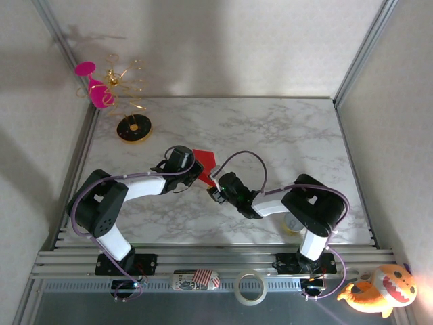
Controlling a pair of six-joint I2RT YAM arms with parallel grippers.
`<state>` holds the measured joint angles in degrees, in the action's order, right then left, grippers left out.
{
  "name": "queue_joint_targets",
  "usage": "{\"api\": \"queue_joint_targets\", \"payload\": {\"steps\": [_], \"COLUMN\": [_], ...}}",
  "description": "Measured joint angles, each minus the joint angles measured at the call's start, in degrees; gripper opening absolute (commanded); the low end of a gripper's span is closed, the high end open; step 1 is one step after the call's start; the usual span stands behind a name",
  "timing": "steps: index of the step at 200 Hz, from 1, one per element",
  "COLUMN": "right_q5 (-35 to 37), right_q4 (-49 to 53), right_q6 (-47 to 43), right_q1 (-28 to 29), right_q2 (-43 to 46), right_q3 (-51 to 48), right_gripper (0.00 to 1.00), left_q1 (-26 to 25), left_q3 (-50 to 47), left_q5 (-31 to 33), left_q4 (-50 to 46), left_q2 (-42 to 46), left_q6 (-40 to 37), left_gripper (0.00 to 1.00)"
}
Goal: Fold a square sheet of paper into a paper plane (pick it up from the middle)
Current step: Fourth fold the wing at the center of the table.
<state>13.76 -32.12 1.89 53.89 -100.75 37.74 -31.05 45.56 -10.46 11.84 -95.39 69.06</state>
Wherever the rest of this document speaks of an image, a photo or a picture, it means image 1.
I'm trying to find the red paper sheet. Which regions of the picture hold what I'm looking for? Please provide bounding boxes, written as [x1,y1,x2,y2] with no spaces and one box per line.
[191,148,220,189]

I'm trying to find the yellow drink can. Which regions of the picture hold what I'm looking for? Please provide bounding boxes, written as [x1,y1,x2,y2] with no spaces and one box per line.
[283,213,305,235]

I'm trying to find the red white patterned pouch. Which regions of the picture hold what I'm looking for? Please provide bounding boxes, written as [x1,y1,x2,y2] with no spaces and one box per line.
[171,269,221,292]

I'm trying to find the clear tape roll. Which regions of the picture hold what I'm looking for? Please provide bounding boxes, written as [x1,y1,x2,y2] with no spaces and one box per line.
[234,269,268,307]

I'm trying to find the pink plastic wine glass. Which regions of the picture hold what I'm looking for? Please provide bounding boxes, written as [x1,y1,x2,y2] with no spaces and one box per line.
[74,61,118,110]

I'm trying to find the orange plush fish toy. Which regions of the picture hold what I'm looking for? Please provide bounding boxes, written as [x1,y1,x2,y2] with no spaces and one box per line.
[336,263,419,319]

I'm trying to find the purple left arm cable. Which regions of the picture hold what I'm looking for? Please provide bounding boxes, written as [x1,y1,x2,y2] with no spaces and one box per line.
[70,145,197,303]

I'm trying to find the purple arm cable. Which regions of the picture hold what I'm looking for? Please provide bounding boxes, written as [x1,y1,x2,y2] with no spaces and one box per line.
[216,150,350,302]
[70,145,197,303]

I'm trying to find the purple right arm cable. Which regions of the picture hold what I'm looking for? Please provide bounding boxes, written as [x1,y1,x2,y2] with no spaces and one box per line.
[216,150,350,302]

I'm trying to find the gold wire glass rack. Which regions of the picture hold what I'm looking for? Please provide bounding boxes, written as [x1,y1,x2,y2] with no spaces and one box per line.
[76,53,154,144]

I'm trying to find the aluminium front frame rails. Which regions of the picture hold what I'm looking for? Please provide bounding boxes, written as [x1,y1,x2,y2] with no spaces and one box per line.
[30,245,398,281]

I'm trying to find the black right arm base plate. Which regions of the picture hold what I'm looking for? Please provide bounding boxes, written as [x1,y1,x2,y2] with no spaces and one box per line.
[272,252,338,275]

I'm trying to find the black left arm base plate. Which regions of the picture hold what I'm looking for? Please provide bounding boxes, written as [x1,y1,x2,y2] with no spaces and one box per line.
[94,252,158,277]

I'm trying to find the aluminium table side rail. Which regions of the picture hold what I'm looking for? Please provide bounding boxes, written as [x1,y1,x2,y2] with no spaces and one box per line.
[334,104,378,246]
[50,108,101,251]

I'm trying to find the grey perforated cable duct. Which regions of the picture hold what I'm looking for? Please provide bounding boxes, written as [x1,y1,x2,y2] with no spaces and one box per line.
[39,278,305,295]

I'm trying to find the aluminium frame post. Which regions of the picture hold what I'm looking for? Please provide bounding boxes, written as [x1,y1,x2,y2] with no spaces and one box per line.
[333,0,403,108]
[32,0,99,112]

